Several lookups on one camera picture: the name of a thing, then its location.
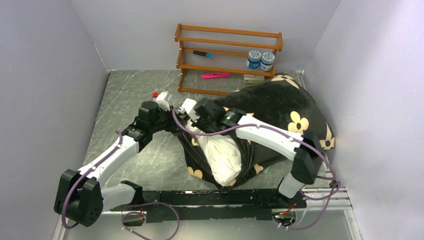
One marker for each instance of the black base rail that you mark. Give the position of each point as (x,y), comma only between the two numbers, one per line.
(259,204)

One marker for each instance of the small white cardboard box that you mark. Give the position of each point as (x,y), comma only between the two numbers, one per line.
(253,79)

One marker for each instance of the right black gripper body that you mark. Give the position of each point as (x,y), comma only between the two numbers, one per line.
(208,126)

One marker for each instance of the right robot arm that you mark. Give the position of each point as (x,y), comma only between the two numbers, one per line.
(302,149)

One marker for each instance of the right blue lidded jar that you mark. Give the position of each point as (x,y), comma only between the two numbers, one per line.
(267,61)

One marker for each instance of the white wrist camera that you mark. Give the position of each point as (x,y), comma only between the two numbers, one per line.
(163,99)
(188,107)

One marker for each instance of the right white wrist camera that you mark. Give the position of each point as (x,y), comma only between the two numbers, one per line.
(188,107)

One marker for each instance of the blue lidded jar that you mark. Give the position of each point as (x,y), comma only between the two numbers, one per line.
(267,61)
(253,59)

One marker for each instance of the white pillow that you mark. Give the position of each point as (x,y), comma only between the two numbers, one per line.
(222,155)

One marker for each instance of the blue and black marker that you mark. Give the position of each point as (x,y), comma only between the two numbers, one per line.
(203,53)

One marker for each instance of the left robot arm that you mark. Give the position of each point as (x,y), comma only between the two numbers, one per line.
(81,196)

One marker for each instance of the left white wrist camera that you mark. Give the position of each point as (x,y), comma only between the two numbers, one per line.
(163,99)

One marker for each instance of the black pillowcase with beige flowers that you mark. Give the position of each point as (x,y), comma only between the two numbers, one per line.
(279,101)

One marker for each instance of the pink highlighter marker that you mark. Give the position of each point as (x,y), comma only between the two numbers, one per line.
(215,75)

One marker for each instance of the left blue lidded jar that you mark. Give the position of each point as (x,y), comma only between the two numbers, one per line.
(253,59)

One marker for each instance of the wooden three-tier shelf rack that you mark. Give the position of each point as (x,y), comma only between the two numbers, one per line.
(230,48)

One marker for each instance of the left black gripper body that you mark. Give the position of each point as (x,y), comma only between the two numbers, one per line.
(164,121)

